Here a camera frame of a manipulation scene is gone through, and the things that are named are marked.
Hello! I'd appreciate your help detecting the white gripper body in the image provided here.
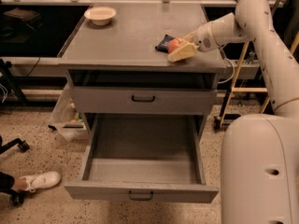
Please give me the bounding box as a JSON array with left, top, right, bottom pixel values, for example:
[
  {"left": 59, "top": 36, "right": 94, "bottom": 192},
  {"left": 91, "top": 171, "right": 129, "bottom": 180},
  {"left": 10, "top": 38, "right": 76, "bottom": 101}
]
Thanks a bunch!
[{"left": 193, "top": 22, "right": 218, "bottom": 52}]

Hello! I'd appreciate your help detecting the red apple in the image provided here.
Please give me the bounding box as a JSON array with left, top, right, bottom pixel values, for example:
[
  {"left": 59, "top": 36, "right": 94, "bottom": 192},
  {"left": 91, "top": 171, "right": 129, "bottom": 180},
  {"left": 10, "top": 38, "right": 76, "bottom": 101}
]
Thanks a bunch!
[{"left": 168, "top": 38, "right": 186, "bottom": 53}]

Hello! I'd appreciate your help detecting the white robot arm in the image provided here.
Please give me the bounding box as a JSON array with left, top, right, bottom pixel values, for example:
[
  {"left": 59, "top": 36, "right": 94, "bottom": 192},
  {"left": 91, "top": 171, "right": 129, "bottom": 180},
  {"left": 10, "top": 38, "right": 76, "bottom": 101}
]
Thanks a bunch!
[{"left": 168, "top": 0, "right": 299, "bottom": 224}]

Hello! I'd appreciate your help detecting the grey drawer cabinet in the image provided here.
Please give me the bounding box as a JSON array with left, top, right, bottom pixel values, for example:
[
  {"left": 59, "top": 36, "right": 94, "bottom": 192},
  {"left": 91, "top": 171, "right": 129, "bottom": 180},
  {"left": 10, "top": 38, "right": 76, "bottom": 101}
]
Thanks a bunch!
[{"left": 59, "top": 2, "right": 225, "bottom": 128}]

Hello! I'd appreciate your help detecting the closed grey top drawer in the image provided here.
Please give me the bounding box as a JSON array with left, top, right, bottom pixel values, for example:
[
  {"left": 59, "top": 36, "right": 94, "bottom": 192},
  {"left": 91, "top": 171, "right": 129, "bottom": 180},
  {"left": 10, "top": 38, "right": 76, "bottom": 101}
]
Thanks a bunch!
[{"left": 71, "top": 87, "right": 217, "bottom": 115}]

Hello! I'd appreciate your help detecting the open grey middle drawer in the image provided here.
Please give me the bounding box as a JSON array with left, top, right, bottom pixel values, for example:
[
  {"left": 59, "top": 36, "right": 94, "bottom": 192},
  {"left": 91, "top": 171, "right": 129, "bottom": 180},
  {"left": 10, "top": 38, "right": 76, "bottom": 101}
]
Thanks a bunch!
[{"left": 65, "top": 114, "right": 219, "bottom": 203}]

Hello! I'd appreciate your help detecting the dark blue snack packet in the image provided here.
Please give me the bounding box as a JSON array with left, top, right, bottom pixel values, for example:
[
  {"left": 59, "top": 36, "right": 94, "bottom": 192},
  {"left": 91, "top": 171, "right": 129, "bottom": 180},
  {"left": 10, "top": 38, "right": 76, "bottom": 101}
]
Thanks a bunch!
[{"left": 155, "top": 35, "right": 174, "bottom": 53}]

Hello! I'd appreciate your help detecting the white bowl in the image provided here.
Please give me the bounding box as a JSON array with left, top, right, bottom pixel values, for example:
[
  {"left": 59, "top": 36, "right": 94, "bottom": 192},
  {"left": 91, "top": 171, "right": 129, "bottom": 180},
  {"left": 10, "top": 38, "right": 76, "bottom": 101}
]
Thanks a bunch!
[{"left": 84, "top": 7, "right": 116, "bottom": 26}]

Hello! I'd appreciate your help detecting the clear plastic bag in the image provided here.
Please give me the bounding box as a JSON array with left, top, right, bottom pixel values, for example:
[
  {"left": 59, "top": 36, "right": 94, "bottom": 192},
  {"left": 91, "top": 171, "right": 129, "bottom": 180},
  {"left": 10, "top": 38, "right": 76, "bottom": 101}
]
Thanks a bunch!
[{"left": 49, "top": 84, "right": 89, "bottom": 141}]

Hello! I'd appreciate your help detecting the white sneaker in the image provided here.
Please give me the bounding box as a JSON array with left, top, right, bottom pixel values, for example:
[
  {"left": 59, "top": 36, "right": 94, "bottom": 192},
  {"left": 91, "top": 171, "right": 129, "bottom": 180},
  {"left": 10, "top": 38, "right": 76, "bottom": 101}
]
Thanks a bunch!
[{"left": 22, "top": 171, "right": 61, "bottom": 192}]

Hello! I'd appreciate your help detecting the black trouser leg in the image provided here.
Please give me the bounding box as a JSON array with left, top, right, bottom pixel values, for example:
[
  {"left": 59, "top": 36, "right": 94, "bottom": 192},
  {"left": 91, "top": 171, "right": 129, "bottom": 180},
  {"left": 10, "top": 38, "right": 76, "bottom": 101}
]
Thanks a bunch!
[{"left": 0, "top": 172, "right": 15, "bottom": 193}]

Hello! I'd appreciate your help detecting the black office chair base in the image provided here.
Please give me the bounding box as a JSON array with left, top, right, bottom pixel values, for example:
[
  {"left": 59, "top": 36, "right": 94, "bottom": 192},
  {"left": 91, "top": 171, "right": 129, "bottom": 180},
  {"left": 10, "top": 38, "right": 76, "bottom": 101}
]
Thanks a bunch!
[{"left": 0, "top": 133, "right": 31, "bottom": 208}]

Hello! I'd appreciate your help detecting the white cable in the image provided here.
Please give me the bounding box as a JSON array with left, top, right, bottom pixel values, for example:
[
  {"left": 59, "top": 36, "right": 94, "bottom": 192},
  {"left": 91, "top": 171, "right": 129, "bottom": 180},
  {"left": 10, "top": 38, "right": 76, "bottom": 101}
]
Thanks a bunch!
[{"left": 217, "top": 44, "right": 235, "bottom": 85}]

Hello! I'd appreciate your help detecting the yellow wooden ladder frame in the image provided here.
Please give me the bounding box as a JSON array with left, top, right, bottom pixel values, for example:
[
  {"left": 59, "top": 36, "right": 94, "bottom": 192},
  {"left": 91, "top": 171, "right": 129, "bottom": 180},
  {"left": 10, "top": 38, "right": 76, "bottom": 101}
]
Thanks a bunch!
[{"left": 213, "top": 32, "right": 299, "bottom": 130}]

